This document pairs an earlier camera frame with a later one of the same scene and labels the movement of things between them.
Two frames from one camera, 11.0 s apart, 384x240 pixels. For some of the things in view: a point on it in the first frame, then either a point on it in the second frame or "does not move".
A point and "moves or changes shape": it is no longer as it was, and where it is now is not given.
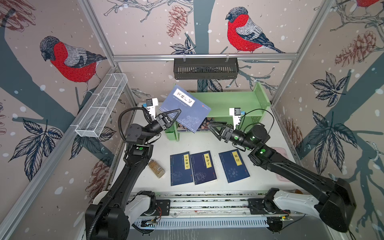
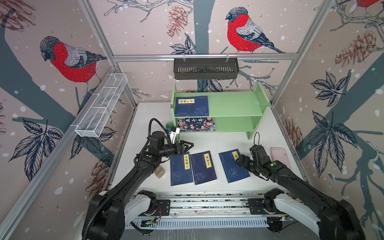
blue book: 202,167 does not move
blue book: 233,166 does not move
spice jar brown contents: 157,170 does not move
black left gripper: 164,122 -> 182,150
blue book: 181,171 does not move
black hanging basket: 206,69 does not move
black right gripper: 226,133 -> 244,162
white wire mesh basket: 102,106 does not move
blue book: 192,112 moves or changes shape
